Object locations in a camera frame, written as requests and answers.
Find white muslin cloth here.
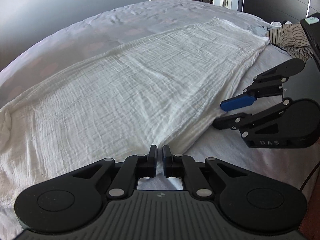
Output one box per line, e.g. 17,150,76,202
1,18,269,207

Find striped crumpled garment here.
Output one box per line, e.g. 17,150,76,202
266,23,313,62

